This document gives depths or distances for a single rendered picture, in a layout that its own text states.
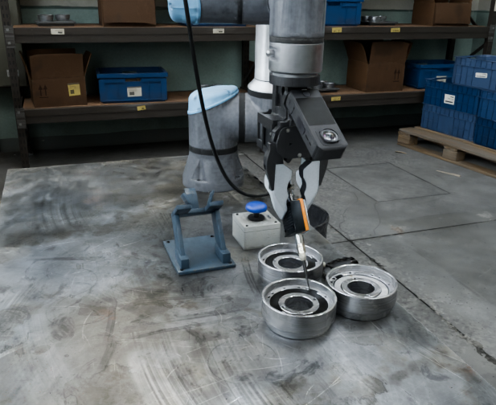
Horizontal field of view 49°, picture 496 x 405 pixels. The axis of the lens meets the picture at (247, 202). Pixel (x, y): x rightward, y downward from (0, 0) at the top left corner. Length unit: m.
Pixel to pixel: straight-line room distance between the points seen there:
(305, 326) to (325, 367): 0.06
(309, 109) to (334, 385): 0.35
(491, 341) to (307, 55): 1.78
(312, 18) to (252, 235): 0.41
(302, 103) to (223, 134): 0.53
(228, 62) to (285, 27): 4.18
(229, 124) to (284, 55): 0.52
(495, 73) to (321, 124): 3.89
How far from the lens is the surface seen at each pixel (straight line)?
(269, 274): 0.85
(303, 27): 0.74
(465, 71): 4.75
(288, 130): 0.76
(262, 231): 0.98
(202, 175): 1.28
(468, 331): 2.37
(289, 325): 0.74
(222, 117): 1.24
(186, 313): 0.81
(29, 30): 4.08
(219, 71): 4.90
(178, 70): 4.81
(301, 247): 0.80
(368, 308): 0.79
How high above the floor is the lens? 1.23
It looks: 21 degrees down
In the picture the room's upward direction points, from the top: 1 degrees clockwise
